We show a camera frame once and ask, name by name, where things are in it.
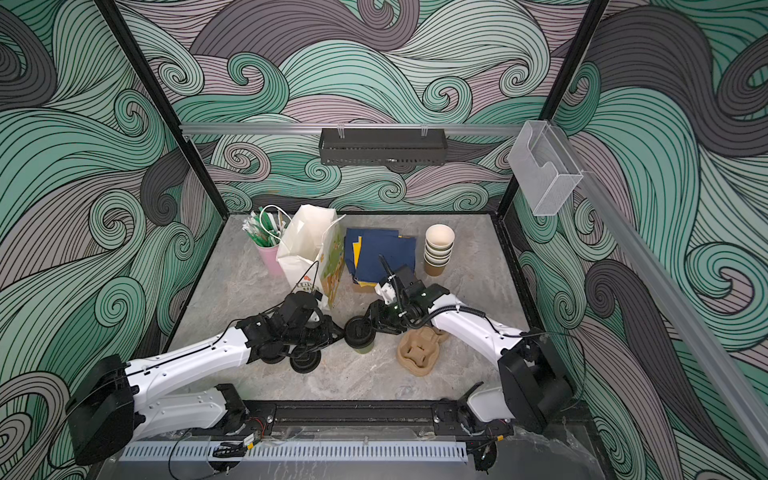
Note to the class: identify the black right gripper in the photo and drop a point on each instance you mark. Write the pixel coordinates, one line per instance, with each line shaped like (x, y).
(378, 318)

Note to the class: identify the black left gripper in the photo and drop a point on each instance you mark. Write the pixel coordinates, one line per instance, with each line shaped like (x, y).
(329, 331)

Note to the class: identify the green paper coffee cup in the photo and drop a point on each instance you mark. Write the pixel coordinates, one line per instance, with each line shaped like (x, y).
(363, 348)

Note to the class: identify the black coffee cup lid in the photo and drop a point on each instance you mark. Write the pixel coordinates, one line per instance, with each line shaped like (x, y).
(273, 353)

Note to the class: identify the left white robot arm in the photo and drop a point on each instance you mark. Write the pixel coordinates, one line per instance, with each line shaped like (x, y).
(121, 401)

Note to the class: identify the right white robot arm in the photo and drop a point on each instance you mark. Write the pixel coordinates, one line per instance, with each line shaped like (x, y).
(534, 382)

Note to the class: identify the white paper takeout bag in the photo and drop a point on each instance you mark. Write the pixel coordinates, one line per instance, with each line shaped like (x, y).
(311, 252)

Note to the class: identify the brown pulp cup carrier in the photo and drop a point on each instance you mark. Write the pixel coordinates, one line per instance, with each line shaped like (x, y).
(418, 350)

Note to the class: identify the dark blue napkin stack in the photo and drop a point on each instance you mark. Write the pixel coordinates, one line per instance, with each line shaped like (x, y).
(363, 248)

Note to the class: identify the pink straw holder cup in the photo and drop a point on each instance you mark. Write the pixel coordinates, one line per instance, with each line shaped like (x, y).
(268, 256)

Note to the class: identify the stack of paper cups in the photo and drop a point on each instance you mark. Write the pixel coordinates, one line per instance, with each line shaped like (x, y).
(439, 243)

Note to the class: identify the bundle of wrapped straws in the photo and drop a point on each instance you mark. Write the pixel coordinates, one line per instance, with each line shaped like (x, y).
(266, 226)

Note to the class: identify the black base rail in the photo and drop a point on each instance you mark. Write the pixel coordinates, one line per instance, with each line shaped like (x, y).
(444, 414)

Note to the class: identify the black wall-mounted tray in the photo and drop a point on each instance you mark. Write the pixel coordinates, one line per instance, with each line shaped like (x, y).
(383, 147)

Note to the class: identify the clear acrylic wall holder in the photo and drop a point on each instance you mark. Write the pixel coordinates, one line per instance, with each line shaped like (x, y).
(545, 165)

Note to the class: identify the grey aluminium rail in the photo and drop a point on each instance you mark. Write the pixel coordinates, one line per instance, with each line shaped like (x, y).
(276, 128)

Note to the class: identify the black enclosure corner post left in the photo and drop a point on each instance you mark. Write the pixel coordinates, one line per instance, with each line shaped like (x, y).
(120, 30)

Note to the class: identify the black enclosure corner post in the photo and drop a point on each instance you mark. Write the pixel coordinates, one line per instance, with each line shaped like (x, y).
(572, 60)
(120, 30)

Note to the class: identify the black enclosure corner post right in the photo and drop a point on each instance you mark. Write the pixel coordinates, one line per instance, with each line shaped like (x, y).
(572, 60)

